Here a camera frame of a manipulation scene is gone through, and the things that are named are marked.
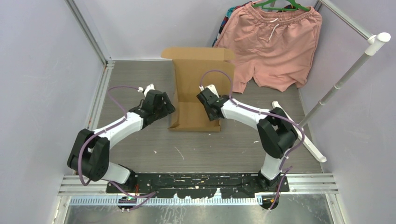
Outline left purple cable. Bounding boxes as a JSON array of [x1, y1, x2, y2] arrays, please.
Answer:
[[77, 86, 157, 211]]

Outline brown cardboard box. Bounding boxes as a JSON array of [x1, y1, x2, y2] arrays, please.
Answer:
[[161, 47, 235, 132]]

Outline colourful patterned garment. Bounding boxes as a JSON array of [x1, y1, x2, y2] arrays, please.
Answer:
[[212, 1, 252, 47]]

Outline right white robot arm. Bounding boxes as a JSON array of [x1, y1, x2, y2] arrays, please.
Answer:
[[197, 85, 298, 192]]

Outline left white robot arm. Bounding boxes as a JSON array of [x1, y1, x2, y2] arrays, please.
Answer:
[[67, 89, 175, 193]]

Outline purple cable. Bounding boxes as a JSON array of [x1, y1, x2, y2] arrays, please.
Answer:
[[199, 70, 306, 211], [77, 86, 157, 211]]

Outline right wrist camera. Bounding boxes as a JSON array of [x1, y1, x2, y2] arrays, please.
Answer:
[[199, 84, 219, 97]]

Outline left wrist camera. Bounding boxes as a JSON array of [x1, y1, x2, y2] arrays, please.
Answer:
[[137, 84, 155, 97]]

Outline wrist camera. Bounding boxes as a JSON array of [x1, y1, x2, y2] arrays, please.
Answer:
[[199, 84, 219, 97], [137, 84, 155, 97]]

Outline green clothes hanger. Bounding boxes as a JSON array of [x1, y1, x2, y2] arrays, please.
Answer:
[[252, 0, 310, 12]]

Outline white clothes rack stand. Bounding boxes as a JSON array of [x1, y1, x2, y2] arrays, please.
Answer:
[[272, 32, 391, 163]]

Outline pink shorts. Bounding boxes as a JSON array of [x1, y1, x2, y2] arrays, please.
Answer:
[[214, 3, 323, 93]]

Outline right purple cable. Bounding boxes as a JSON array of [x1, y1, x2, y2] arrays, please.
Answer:
[[199, 70, 306, 211]]

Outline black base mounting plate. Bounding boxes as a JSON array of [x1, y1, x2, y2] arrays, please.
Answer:
[[119, 173, 290, 199]]

